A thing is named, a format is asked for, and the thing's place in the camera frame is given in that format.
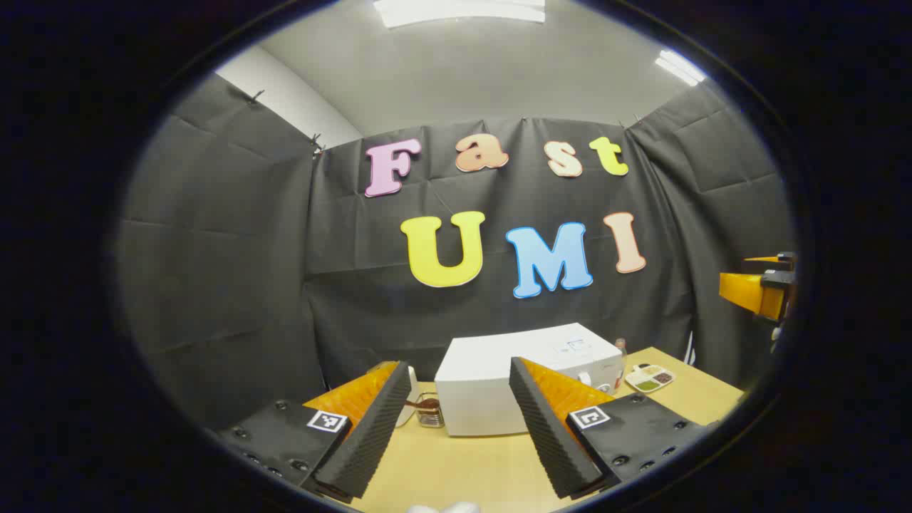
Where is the white divided dish of beans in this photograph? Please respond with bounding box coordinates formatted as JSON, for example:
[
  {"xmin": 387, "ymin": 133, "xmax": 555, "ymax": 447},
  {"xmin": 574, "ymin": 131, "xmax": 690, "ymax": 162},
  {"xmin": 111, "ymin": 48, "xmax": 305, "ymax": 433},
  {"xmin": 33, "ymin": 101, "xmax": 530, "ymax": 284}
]
[{"xmin": 625, "ymin": 363, "xmax": 675, "ymax": 393}]

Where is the ribbed glass cup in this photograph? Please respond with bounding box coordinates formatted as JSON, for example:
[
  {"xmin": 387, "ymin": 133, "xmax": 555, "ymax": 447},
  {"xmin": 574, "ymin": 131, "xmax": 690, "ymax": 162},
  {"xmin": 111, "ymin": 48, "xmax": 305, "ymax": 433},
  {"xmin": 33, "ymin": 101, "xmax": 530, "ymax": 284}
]
[{"xmin": 415, "ymin": 392, "xmax": 446, "ymax": 428}]

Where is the large ceiling light panel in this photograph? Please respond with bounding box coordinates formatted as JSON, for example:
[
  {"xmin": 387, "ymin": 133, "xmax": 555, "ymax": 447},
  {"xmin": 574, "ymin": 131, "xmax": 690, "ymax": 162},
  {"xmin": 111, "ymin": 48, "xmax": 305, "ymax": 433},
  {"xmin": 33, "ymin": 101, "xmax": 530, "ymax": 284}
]
[{"xmin": 373, "ymin": 0, "xmax": 546, "ymax": 29}]

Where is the small ceiling light panel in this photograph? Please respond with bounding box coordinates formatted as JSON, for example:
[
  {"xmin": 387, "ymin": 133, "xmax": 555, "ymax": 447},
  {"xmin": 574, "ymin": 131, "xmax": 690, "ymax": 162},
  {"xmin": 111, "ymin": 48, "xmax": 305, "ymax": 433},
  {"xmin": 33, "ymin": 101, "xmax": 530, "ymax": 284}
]
[{"xmin": 655, "ymin": 50, "xmax": 706, "ymax": 86}]

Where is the white toaster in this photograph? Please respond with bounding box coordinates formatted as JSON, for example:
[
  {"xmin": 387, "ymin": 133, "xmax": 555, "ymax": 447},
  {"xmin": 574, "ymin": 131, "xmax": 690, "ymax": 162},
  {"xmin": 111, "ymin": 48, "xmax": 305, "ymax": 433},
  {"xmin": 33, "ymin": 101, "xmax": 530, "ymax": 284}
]
[{"xmin": 396, "ymin": 366, "xmax": 421, "ymax": 428}]

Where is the white microwave oven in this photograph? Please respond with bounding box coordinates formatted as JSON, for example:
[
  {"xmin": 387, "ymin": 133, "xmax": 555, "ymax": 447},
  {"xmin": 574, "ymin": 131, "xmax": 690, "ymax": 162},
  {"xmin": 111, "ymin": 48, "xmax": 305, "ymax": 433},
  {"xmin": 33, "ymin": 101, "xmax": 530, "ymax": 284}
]
[{"xmin": 435, "ymin": 323, "xmax": 624, "ymax": 437}]

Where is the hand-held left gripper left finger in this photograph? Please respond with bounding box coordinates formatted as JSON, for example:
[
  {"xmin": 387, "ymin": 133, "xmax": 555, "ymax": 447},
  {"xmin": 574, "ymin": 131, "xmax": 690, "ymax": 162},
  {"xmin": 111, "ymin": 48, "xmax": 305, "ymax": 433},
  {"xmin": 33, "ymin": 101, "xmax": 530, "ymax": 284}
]
[{"xmin": 214, "ymin": 361, "xmax": 413, "ymax": 503}]

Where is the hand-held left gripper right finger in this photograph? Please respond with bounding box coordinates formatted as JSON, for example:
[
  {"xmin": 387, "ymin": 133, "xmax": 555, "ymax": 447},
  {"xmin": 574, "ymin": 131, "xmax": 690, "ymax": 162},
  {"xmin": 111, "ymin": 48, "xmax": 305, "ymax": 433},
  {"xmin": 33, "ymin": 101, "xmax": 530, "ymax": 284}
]
[{"xmin": 509, "ymin": 356, "xmax": 713, "ymax": 499}]

